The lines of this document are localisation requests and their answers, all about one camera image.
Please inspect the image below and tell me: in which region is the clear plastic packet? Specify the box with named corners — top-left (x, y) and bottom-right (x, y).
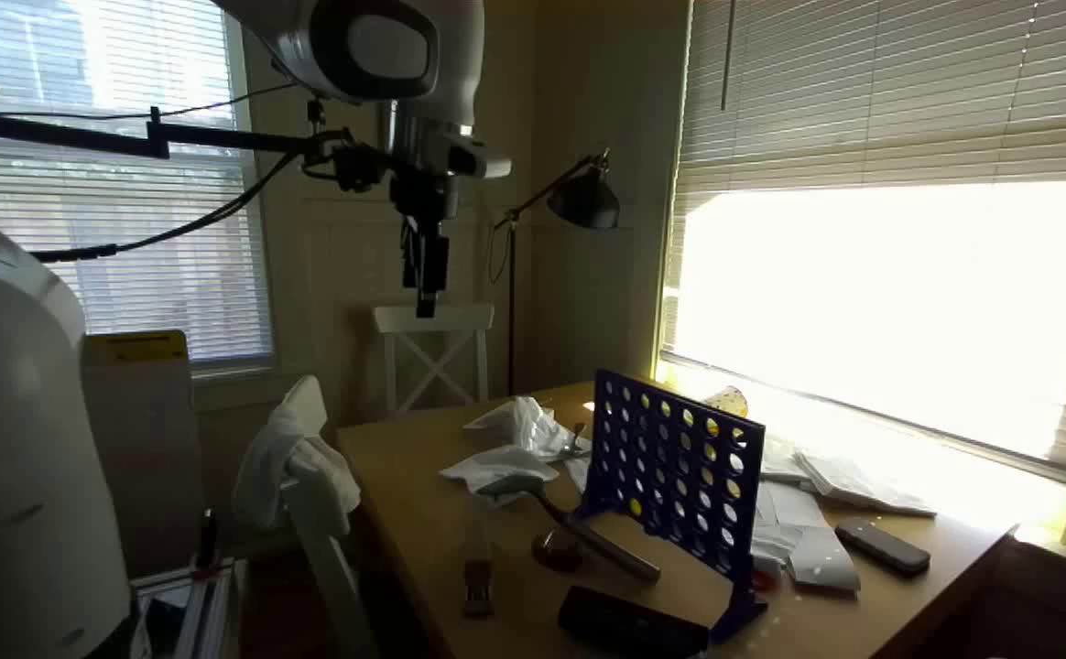
top-left (751, 474), bottom-right (863, 600)

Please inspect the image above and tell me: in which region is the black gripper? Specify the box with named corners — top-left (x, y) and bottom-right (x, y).
top-left (390, 166), bottom-right (458, 321)

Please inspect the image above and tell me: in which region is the black remote control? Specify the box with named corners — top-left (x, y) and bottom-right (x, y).
top-left (830, 521), bottom-right (933, 581)

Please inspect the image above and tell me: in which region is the black floor lamp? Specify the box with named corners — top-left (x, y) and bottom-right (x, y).
top-left (491, 142), bottom-right (622, 395)

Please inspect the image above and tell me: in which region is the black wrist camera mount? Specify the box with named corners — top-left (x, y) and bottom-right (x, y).
top-left (300, 125), bottom-right (396, 197)

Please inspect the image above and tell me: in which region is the crumpled white plastic bag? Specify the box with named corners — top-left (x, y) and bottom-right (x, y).
top-left (462, 390), bottom-right (579, 463)

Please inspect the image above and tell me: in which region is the black hanging cable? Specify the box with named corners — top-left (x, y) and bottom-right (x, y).
top-left (31, 147), bottom-right (314, 267)

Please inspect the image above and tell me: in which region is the small window blind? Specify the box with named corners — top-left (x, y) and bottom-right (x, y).
top-left (0, 0), bottom-right (276, 368)

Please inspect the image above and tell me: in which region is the small dark round object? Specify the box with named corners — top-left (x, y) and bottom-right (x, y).
top-left (526, 528), bottom-right (586, 574)

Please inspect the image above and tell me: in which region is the black boom rod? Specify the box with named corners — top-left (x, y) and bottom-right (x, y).
top-left (0, 102), bottom-right (355, 166)

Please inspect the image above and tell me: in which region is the long black bar tool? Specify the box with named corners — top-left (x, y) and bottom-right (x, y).
top-left (512, 479), bottom-right (668, 589)

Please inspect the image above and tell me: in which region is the silver chair base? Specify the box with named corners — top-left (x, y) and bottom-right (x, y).
top-left (272, 462), bottom-right (386, 659)

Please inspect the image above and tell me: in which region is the blue connect four grid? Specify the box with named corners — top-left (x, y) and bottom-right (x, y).
top-left (574, 366), bottom-right (774, 646)

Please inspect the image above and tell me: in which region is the white cloth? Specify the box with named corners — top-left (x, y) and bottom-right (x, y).
top-left (228, 368), bottom-right (368, 543)

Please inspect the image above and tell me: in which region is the white cross-back chair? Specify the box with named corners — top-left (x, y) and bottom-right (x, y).
top-left (368, 301), bottom-right (503, 419)

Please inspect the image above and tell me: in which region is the brown cardboard board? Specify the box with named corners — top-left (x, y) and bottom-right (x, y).
top-left (77, 327), bottom-right (214, 581)

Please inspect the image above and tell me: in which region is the white paper sheet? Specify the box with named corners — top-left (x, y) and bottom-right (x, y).
top-left (436, 441), bottom-right (565, 502)

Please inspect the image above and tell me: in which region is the wide window blind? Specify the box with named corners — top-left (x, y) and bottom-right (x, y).
top-left (673, 0), bottom-right (1066, 484)

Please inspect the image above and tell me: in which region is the grey stapler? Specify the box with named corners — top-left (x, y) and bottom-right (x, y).
top-left (462, 508), bottom-right (503, 621)

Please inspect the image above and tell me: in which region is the open booklet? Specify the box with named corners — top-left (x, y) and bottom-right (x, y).
top-left (757, 440), bottom-right (943, 523)

